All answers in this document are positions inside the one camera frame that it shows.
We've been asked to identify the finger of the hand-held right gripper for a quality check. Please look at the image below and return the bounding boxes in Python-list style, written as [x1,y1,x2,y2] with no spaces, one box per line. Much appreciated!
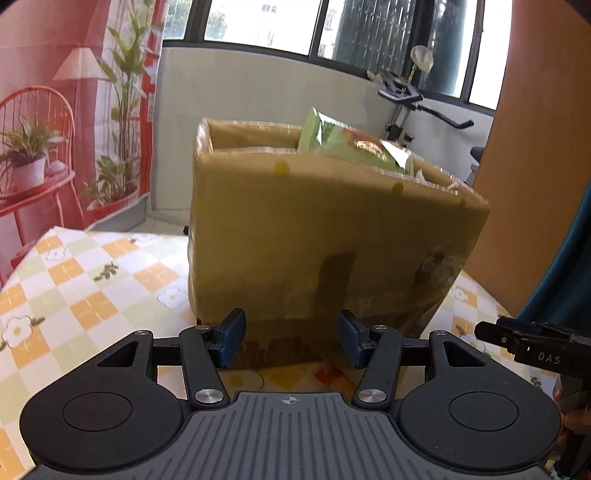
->
[475,316,574,348]

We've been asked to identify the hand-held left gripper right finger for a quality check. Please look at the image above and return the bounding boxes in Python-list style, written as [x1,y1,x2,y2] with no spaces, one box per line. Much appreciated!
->
[338,310,486,411]

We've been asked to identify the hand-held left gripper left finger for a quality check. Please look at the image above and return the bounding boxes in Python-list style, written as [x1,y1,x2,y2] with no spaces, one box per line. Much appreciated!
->
[96,308,247,409]

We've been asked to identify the taped cardboard box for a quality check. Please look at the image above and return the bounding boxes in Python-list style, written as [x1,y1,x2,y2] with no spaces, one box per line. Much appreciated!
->
[187,117,491,370]

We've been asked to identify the green snack packet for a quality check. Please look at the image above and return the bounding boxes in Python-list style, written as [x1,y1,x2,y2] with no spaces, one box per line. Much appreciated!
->
[297,107,415,177]

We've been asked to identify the person's right hand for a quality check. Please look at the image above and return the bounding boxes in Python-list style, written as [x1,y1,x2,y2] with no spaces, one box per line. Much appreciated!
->
[553,387,583,445]

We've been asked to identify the teal cloth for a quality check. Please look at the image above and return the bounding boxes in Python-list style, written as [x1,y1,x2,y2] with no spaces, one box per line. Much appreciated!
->
[516,182,591,326]

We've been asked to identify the checkered floral tablecloth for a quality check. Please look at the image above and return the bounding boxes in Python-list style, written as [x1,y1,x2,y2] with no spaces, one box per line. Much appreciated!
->
[0,226,560,480]

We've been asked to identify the wooden board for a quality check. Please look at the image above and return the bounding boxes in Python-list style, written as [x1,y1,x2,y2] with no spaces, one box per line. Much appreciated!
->
[470,0,591,315]

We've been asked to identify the black exercise bike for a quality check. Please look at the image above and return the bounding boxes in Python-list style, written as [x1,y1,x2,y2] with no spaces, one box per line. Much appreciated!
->
[367,69,486,186]

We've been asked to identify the white round lamp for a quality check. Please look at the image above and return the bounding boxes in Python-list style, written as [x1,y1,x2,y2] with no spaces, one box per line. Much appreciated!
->
[410,45,435,73]

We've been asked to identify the black framed window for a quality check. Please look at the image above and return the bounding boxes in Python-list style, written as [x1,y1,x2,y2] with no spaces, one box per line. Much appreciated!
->
[163,0,514,112]

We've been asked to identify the pink printed backdrop cloth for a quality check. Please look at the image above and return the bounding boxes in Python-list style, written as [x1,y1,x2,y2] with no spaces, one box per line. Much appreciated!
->
[0,0,170,288]

